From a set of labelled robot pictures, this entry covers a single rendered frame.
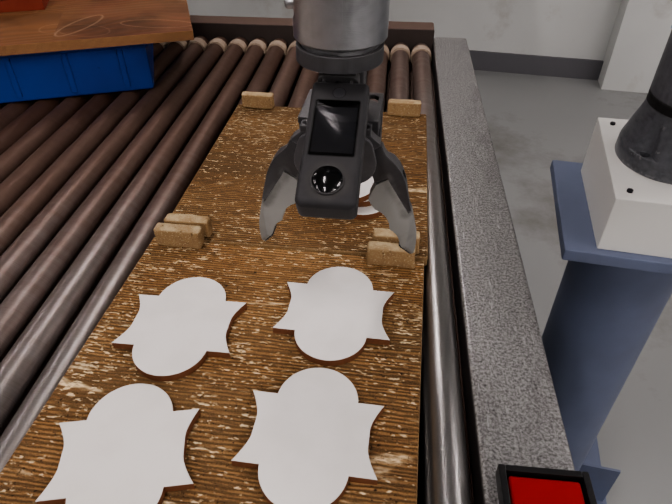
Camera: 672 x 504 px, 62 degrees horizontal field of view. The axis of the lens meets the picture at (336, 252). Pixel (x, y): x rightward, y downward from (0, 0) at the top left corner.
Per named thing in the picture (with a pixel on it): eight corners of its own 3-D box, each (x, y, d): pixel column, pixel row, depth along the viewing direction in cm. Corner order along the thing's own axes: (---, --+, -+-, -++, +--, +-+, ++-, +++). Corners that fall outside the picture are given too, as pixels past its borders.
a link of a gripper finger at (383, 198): (437, 213, 57) (389, 144, 53) (437, 248, 53) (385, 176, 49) (411, 225, 59) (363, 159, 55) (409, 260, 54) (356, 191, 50)
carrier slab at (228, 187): (425, 121, 102) (426, 113, 101) (426, 266, 70) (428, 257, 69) (238, 111, 105) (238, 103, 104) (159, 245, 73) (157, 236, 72)
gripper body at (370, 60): (384, 149, 56) (391, 24, 48) (376, 196, 49) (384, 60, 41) (308, 144, 56) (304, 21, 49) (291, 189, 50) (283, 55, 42)
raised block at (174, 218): (214, 231, 73) (211, 214, 71) (210, 240, 72) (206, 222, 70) (170, 228, 74) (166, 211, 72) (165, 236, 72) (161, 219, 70)
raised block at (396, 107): (420, 113, 101) (421, 99, 99) (420, 118, 99) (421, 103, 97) (387, 112, 101) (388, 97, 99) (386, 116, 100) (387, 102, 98)
